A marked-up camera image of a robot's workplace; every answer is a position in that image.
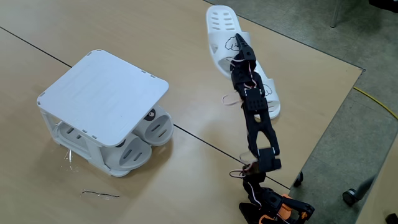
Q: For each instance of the white dog slipper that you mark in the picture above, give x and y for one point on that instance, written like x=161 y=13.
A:
x=220 y=28
x=273 y=99

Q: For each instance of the grey bear slipper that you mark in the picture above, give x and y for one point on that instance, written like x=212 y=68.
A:
x=158 y=130
x=130 y=154

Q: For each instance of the white two-shelf shoe rack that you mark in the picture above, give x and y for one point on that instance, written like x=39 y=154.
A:
x=102 y=96

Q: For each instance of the metal chair leg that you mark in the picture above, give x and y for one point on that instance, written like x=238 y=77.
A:
x=335 y=14

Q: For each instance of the black table caster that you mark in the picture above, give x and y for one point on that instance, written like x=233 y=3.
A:
x=299 y=180

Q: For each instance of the black chair part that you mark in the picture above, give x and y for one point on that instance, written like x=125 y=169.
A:
x=385 y=4

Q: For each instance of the black chair caster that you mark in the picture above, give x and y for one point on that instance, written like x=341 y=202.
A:
x=349 y=196

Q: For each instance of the black floor object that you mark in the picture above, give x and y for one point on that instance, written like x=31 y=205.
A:
x=392 y=219

